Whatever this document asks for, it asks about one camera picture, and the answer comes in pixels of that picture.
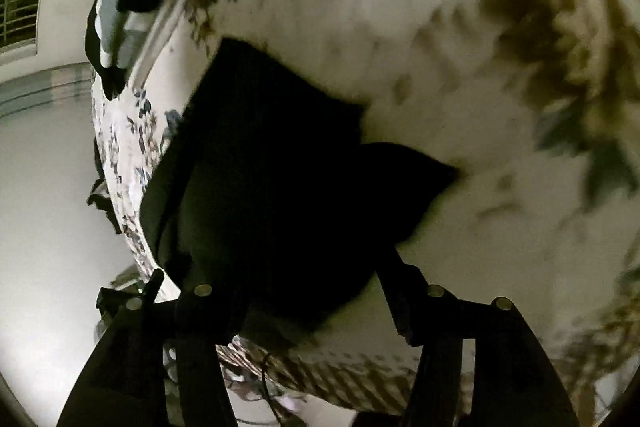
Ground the floor cable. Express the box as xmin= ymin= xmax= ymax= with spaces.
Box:
xmin=220 ymin=352 xmax=301 ymax=427

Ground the floral bedspread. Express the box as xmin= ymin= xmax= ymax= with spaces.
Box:
xmin=90 ymin=0 xmax=640 ymax=414

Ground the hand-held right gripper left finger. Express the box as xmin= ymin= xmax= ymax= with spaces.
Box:
xmin=57 ymin=282 xmax=247 ymax=427

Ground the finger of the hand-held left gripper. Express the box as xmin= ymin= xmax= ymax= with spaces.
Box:
xmin=96 ymin=268 xmax=166 ymax=323

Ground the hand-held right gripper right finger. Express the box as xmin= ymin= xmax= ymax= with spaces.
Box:
xmin=375 ymin=249 xmax=581 ymax=427

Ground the dark striped sweater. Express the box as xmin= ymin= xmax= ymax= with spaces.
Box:
xmin=139 ymin=37 xmax=461 ymax=353

